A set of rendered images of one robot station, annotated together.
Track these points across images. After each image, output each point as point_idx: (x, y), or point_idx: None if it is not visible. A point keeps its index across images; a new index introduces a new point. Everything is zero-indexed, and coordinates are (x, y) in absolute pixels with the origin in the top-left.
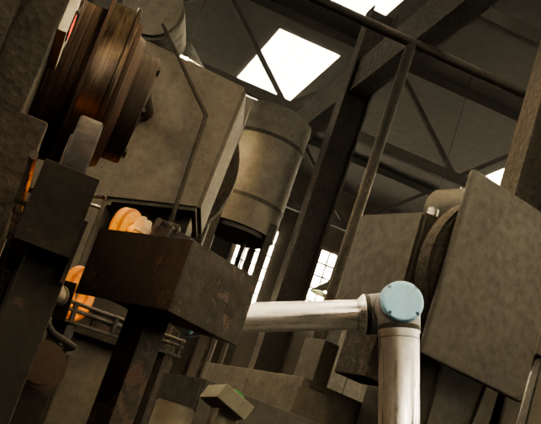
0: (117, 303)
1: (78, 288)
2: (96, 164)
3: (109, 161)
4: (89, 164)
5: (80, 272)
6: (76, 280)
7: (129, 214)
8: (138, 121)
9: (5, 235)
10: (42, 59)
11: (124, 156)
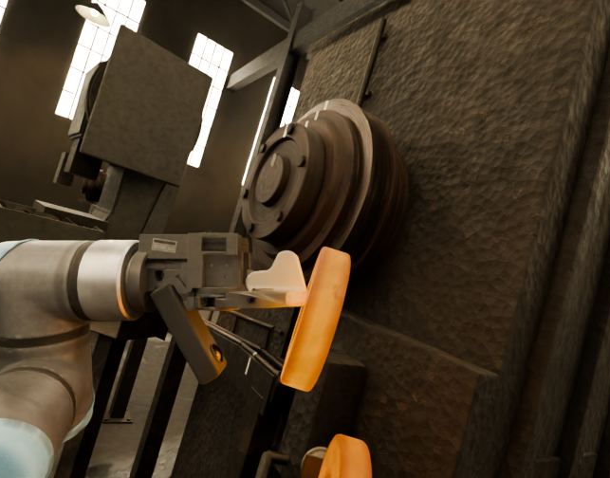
0: (140, 338)
1: (163, 337)
2: (268, 253)
3: (268, 240)
4: (272, 258)
5: (331, 443)
6: (325, 461)
7: (313, 269)
8: (256, 193)
9: (278, 355)
10: None
11: (247, 230)
